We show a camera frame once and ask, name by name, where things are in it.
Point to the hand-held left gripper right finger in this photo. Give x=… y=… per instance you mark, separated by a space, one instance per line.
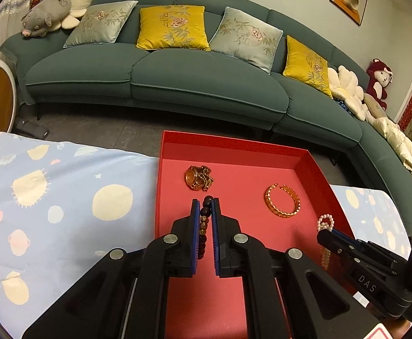
x=216 y=243

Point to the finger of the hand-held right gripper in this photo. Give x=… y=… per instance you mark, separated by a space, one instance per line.
x=345 y=236
x=329 y=241

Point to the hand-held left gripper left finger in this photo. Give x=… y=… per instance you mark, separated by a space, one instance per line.
x=194 y=240

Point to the red cardboard box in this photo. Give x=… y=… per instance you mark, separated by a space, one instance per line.
x=255 y=190

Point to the gold watch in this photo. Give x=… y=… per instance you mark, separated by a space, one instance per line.
x=196 y=177

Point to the cream quilted blanket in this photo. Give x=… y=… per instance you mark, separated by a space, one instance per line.
x=400 y=144

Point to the blue planet print blanket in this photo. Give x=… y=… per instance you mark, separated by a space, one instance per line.
x=68 y=240

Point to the blue patterned cloth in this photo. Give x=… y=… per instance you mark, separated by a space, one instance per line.
x=341 y=105

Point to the beige cushion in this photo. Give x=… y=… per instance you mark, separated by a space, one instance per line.
x=375 y=107

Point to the white flower cushion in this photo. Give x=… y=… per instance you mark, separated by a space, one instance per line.
x=347 y=88

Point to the green sofa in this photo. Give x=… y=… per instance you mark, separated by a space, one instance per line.
x=209 y=88

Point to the red plush monkey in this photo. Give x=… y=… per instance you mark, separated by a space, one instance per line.
x=379 y=81

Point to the yellow embroidered cushion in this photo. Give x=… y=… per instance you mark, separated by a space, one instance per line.
x=308 y=65
x=172 y=26

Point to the light blue embroidered cushion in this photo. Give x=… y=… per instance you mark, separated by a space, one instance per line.
x=100 y=24
x=246 y=39

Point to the grey plush pig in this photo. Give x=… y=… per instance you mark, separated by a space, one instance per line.
x=45 y=16

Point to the white lace curtain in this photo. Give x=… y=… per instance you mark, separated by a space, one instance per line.
x=12 y=10

